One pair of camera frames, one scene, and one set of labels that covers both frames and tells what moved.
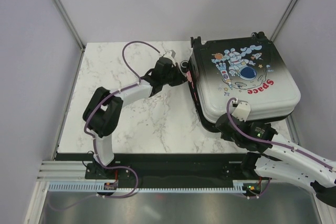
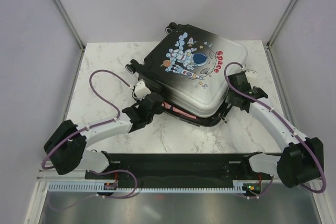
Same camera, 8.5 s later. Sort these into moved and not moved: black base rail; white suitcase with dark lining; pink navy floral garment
Moved: pink navy floral garment; white suitcase with dark lining
Not moved: black base rail
